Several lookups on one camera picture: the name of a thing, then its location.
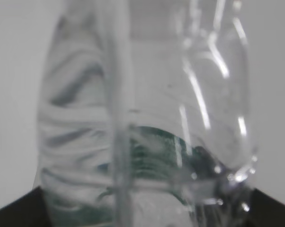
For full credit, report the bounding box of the clear plastic water bottle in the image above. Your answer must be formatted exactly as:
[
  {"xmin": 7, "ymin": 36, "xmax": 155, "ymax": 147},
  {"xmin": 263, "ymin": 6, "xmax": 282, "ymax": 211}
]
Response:
[{"xmin": 37, "ymin": 0, "xmax": 256, "ymax": 227}]

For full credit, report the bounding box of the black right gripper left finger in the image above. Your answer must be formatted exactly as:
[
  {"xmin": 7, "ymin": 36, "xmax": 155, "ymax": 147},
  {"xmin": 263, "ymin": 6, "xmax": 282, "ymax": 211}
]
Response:
[{"xmin": 0, "ymin": 187, "xmax": 52, "ymax": 227}]

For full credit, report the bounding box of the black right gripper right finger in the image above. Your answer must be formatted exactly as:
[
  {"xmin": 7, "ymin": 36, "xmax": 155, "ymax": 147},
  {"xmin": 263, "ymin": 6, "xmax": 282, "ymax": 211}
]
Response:
[{"xmin": 245, "ymin": 189, "xmax": 285, "ymax": 227}]

